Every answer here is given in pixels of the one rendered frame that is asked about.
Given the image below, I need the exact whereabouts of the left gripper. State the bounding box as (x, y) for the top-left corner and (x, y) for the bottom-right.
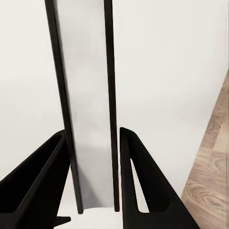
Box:
(54, 217), (71, 227)

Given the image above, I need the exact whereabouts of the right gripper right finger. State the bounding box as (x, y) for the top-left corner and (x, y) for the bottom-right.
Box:
(119, 127), (200, 229)

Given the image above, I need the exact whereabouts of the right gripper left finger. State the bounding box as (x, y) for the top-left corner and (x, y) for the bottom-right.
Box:
(0, 129), (70, 229)

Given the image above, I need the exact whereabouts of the hardback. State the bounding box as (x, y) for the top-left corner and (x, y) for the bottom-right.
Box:
(44, 0), (120, 214)

